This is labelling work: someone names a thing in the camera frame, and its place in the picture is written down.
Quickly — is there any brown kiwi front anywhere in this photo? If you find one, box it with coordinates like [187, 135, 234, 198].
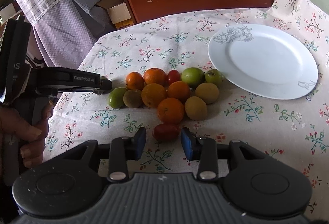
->
[185, 96, 207, 121]

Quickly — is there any red cherry tomato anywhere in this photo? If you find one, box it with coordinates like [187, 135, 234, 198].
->
[152, 124, 181, 143]
[167, 70, 181, 85]

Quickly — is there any large front orange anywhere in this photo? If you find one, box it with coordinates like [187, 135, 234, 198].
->
[157, 98, 185, 124]

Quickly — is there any small brown kiwi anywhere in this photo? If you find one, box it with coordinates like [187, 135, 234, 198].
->
[123, 90, 143, 109]

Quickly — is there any small orange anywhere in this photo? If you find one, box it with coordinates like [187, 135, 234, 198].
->
[125, 72, 144, 91]

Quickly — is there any large green jujube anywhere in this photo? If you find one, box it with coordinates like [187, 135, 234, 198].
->
[181, 67, 205, 89]

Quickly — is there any person's left hand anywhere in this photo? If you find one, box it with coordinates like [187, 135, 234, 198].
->
[1, 103, 53, 168]

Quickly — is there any floral tablecloth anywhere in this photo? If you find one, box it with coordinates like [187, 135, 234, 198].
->
[44, 0, 328, 219]

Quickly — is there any checkered purple bedsheet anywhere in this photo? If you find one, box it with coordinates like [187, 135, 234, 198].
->
[16, 0, 114, 69]

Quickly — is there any white floral plate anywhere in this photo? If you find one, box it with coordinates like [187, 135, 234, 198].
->
[208, 24, 319, 100]

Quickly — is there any small cardboard box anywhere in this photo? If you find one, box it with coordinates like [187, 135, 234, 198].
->
[96, 0, 134, 30]

